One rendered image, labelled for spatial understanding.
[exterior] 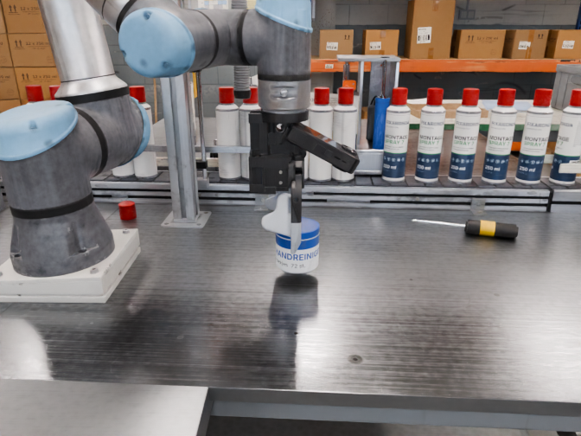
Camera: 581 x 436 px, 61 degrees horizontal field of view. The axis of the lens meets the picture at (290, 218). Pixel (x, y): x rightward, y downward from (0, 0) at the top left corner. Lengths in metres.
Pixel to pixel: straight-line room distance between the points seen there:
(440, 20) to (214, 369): 4.49
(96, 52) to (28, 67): 3.76
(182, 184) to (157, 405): 0.54
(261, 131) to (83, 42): 0.32
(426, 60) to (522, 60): 0.86
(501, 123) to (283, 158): 0.58
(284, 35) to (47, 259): 0.46
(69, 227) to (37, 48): 3.79
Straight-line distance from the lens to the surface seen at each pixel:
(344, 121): 1.08
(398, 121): 1.10
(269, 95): 0.69
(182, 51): 0.60
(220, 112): 1.10
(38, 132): 0.75
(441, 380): 0.62
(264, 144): 0.72
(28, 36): 4.54
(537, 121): 1.18
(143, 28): 0.60
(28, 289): 0.82
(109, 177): 1.22
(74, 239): 0.80
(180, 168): 1.01
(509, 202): 1.17
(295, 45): 0.68
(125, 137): 0.86
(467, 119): 1.13
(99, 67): 0.87
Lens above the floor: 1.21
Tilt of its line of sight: 22 degrees down
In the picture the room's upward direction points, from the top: straight up
